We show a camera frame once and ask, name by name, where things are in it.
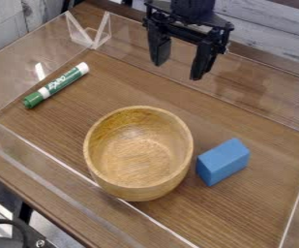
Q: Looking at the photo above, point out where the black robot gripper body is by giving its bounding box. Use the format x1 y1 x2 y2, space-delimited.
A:
142 0 235 54

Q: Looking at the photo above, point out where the blue foam block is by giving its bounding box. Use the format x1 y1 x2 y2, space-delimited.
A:
195 139 250 186

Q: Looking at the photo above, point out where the brown wooden bowl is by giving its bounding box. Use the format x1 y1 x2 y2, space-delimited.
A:
83 106 194 202

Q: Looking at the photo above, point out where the green Expo marker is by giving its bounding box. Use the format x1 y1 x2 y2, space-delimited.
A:
22 62 90 109

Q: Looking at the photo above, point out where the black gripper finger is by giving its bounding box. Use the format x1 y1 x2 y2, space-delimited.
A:
191 40 218 80
149 22 171 67

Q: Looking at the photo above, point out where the black cable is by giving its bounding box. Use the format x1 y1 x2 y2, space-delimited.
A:
0 218 30 248

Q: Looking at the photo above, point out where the black table leg bracket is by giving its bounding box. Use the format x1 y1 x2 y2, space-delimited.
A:
14 201 58 248

